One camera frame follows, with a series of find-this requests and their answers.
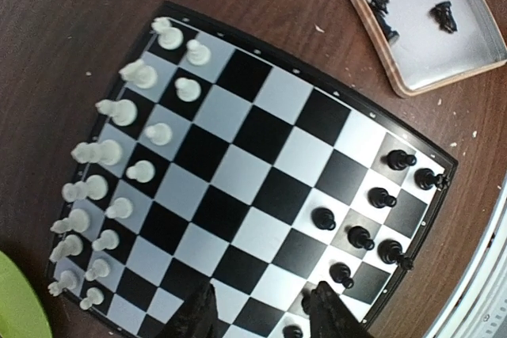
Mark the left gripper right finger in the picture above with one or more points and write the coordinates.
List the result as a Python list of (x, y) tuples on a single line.
[(330, 317)]

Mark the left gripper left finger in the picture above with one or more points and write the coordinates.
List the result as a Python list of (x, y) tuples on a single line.
[(197, 317)]

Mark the black chess pawn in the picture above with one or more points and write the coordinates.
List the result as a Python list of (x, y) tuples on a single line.
[(292, 331), (306, 301), (341, 273), (399, 160), (380, 198), (323, 218), (360, 238)]

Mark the black white chess board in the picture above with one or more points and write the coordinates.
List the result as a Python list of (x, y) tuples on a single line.
[(269, 140)]

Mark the black rook piece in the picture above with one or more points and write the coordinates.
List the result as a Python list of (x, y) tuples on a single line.
[(426, 179)]

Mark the white pawn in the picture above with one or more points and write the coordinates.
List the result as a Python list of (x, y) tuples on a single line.
[(108, 240), (197, 53), (142, 171), (187, 90), (100, 268), (159, 134), (120, 208), (94, 296)]

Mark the white knight piece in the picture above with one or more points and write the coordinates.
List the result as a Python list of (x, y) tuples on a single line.
[(140, 74), (71, 245)]

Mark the white bishop piece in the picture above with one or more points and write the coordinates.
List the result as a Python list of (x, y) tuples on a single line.
[(78, 220), (123, 112)]

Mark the green plate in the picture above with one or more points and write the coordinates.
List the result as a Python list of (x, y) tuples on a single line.
[(22, 314)]

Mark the white queen piece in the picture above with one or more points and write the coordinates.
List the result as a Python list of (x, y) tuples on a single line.
[(108, 152)]

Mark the wooden metal tray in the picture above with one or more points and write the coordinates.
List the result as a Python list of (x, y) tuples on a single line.
[(428, 44)]

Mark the white rook piece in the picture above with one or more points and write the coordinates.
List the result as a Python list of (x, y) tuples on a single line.
[(169, 37)]

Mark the front aluminium rail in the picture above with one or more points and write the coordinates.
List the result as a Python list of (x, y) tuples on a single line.
[(477, 306)]

